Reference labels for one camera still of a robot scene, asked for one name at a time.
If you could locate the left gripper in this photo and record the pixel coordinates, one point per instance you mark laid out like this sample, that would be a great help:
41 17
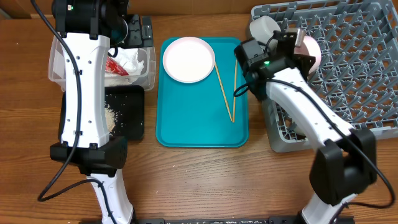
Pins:
139 41

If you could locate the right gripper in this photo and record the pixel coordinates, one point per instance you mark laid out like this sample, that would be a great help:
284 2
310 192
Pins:
306 61

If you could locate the small white plate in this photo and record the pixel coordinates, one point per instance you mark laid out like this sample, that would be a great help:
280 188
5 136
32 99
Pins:
311 47

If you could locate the grey metal bowl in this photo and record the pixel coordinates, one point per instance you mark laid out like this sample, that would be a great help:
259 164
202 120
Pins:
262 29

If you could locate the white napkin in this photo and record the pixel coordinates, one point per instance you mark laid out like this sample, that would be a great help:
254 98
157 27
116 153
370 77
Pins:
128 59

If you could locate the red snack wrapper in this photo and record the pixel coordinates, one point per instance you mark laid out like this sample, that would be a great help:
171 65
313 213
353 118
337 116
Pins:
114 68

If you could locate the large white plate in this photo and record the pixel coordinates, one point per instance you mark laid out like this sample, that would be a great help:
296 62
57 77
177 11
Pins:
188 59

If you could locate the rice pile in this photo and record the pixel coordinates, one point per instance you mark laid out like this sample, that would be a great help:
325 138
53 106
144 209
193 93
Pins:
124 115

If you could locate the white paper cup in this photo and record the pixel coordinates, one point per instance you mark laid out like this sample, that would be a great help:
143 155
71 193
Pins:
296 129

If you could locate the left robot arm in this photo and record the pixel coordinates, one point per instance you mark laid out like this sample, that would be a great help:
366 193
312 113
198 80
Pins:
86 31

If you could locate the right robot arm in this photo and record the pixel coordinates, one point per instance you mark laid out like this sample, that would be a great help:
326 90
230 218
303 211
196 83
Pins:
345 158

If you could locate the clear plastic waste bin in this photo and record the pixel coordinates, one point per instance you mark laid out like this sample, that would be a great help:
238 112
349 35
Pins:
57 66

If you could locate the grey dishwasher rack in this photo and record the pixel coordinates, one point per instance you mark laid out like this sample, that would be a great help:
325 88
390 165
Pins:
357 77

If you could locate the right wooden chopstick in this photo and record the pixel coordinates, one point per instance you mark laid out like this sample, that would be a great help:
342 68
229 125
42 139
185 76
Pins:
234 98

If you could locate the wooden chopstick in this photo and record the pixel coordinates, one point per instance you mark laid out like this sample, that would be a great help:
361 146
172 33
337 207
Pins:
234 98
223 92

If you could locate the black rectangular tray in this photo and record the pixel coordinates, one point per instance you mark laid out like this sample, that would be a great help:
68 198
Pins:
93 127

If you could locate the left wooden chopstick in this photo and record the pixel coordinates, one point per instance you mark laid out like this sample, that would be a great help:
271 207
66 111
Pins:
223 92

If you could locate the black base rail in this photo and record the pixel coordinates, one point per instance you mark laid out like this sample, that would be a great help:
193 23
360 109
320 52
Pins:
291 219

